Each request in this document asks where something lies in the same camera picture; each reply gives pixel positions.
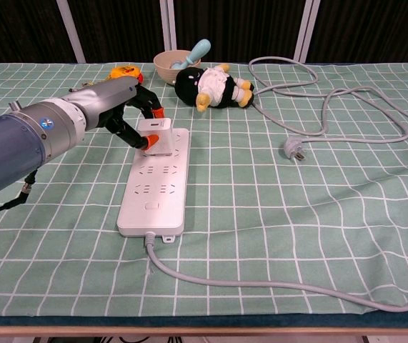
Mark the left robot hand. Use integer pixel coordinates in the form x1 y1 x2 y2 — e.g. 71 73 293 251
69 75 164 151

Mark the white charger adapter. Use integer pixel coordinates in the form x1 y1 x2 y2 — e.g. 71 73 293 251
136 117 174 157

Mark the white power strip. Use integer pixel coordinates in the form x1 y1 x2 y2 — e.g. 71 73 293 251
116 128 190 244

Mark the yellow tape measure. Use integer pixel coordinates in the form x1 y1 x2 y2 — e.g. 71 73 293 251
109 65 144 85

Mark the beige bowl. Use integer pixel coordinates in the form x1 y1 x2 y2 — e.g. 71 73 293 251
153 50 202 86

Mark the black penguin plush toy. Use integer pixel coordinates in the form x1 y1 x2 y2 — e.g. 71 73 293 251
174 63 256 114

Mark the light blue spoon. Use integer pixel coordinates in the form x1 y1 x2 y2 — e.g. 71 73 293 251
169 38 212 71

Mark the grey three-pin plug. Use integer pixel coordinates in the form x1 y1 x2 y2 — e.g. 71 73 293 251
284 137 307 162

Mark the green checked tablecloth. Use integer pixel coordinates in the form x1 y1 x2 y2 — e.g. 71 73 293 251
0 61 408 327

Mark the white frame post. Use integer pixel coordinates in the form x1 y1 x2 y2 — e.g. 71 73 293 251
159 0 176 51
56 0 86 64
292 0 322 61

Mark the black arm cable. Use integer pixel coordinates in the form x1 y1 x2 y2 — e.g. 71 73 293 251
0 169 39 219

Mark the grey power cable with plug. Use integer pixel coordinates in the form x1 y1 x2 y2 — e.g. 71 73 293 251
144 56 408 312

